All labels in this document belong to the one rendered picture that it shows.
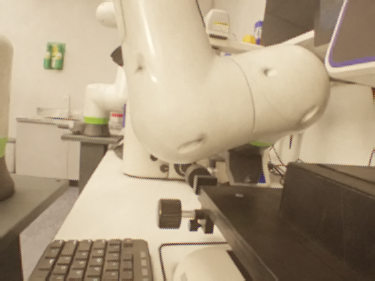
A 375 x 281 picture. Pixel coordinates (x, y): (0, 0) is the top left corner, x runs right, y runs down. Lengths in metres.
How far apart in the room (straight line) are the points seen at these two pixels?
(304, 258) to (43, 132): 2.92
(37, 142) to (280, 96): 2.90
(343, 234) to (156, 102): 0.18
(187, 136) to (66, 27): 3.52
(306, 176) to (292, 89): 0.09
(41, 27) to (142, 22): 3.56
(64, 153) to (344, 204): 2.88
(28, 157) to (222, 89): 2.95
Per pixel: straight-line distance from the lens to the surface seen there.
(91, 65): 3.52
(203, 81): 0.24
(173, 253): 0.39
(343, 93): 1.10
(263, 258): 0.20
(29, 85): 3.72
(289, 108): 0.27
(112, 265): 0.32
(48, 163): 3.05
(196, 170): 0.39
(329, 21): 0.41
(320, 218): 0.24
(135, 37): 0.26
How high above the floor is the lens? 0.95
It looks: 6 degrees down
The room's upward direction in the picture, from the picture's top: 6 degrees clockwise
